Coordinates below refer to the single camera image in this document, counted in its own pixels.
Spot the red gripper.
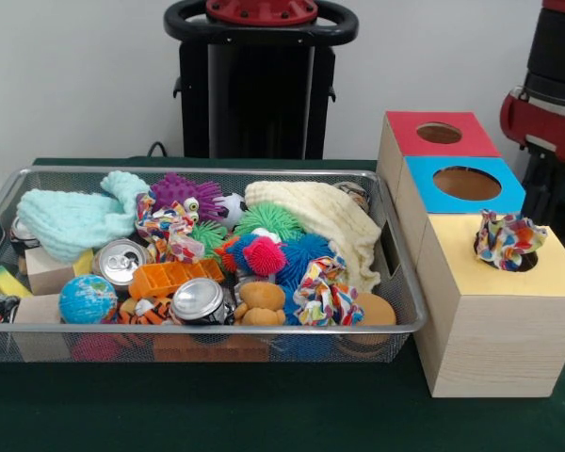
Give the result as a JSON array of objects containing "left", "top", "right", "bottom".
[{"left": 498, "top": 91, "right": 565, "bottom": 204}]

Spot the colourful knotted rope toy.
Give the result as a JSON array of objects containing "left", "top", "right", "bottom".
[
  {"left": 135, "top": 191, "right": 204, "bottom": 265},
  {"left": 473, "top": 210, "right": 549, "bottom": 272},
  {"left": 292, "top": 256, "right": 366, "bottom": 327}
]

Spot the wooden box with three holes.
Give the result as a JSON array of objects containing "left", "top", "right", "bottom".
[{"left": 375, "top": 110, "right": 565, "bottom": 399}]

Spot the silver mesh bin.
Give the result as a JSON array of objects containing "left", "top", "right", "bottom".
[{"left": 0, "top": 165, "right": 428, "bottom": 363}]

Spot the cream cloth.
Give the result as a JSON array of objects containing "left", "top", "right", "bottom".
[{"left": 243, "top": 180, "right": 382, "bottom": 293}]

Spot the blue spiky ball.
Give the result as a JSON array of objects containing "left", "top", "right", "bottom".
[{"left": 277, "top": 234, "right": 343, "bottom": 288}]

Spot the pink spiky ball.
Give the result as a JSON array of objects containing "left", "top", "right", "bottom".
[{"left": 242, "top": 236, "right": 288, "bottom": 277}]

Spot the orange plush toy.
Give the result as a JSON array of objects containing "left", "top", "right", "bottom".
[{"left": 234, "top": 281, "right": 287, "bottom": 327}]

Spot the small soccer ball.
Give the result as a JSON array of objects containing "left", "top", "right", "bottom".
[{"left": 214, "top": 191, "right": 249, "bottom": 230}]

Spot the purple spiky ball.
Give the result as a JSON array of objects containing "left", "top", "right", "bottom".
[{"left": 149, "top": 171, "right": 225, "bottom": 222}]

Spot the silver drink can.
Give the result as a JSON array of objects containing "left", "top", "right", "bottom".
[
  {"left": 93, "top": 238, "right": 151, "bottom": 289},
  {"left": 170, "top": 277, "right": 227, "bottom": 326}
]

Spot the orange plastic crate toy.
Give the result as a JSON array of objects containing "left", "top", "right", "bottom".
[{"left": 128, "top": 257, "right": 226, "bottom": 300}]

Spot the blue globe ball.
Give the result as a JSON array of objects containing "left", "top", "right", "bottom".
[{"left": 57, "top": 274, "right": 119, "bottom": 325}]

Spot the mint green cloth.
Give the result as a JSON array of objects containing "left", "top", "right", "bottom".
[{"left": 16, "top": 169, "right": 151, "bottom": 264}]

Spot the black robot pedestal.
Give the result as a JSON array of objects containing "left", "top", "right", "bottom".
[{"left": 163, "top": 0, "right": 360, "bottom": 160}]

